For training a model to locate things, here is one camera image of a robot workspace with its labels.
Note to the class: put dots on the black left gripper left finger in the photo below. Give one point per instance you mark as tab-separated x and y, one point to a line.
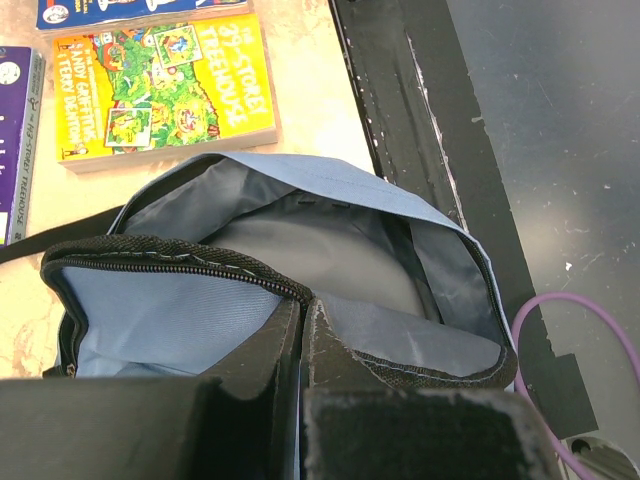
249	428

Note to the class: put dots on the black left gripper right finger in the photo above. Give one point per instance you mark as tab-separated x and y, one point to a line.
335	332

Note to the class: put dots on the orange treehouse book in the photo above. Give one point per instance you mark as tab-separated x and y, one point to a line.
143	94

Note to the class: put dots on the purple book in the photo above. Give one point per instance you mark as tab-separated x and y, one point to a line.
22	80

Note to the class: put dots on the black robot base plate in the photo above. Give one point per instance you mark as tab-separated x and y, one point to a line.
482	108

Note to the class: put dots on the blue cartoon cover book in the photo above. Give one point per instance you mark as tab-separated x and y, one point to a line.
65	14

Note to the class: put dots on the blue-grey fabric backpack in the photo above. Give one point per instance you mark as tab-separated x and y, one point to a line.
198	259

